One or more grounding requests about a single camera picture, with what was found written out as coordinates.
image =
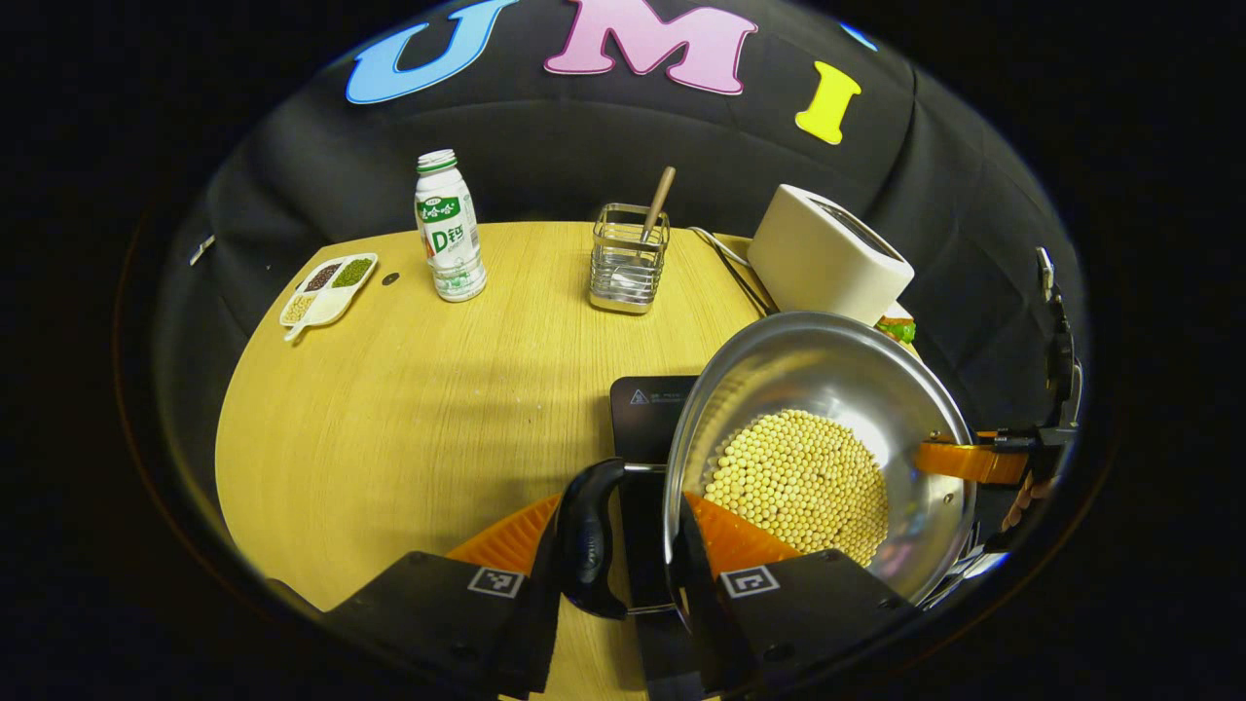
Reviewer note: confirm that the pile of soybeans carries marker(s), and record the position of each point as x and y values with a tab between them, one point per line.
798	487

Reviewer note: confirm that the white toaster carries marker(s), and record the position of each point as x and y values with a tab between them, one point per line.
818	263

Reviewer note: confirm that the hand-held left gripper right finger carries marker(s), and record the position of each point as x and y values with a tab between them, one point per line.
696	604

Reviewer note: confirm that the white divided dish with beans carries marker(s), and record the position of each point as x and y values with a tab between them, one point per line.
326	292

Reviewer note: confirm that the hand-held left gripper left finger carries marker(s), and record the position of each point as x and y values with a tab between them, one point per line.
540	623

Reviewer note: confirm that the black induction cooktop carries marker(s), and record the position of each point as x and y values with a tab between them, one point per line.
652	419

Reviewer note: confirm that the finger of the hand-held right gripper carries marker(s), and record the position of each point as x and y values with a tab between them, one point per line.
973	461

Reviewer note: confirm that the black backdrop cloth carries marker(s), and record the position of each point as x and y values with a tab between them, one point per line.
584	146

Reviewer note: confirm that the white drink bottle green label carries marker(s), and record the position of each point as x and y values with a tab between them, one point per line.
450	234

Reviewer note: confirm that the sandwich with green lettuce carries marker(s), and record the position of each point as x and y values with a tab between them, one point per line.
897	329

